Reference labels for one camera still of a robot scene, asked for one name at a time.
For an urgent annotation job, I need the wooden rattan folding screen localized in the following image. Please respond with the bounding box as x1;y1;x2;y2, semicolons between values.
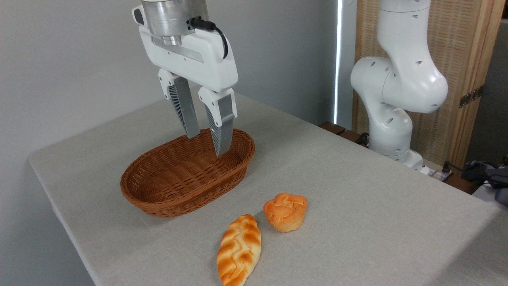
352;0;506;171

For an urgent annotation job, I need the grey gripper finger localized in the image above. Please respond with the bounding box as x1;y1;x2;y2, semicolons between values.
158;68;201;140
198;87;238;157

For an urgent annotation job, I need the bright vertical light strip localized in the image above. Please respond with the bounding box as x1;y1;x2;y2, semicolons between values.
334;0;343;124

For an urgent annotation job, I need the silver metal wrist flange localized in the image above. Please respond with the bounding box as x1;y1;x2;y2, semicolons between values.
142;0;209;46

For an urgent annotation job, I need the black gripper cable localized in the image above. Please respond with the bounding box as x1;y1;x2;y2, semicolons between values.
190;17;229;59

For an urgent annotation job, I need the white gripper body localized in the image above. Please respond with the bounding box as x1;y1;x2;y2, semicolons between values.
132;5;239;93

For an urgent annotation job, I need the black cable bundle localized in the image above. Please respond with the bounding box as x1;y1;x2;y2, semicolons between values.
443;160;508;188

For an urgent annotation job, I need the round orange bread bun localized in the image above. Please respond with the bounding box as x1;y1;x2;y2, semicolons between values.
263;193;308;232

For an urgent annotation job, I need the brown wicker basket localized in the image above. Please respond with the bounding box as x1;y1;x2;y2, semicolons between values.
120;128;256;218

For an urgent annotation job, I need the long braided bread loaf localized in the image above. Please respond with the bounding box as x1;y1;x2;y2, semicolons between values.
216;214;262;286

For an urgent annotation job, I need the metal screen hinge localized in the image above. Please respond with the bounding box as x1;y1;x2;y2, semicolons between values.
459;85;484;108

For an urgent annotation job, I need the grey tablecloth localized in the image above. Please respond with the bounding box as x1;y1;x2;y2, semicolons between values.
28;83;508;286

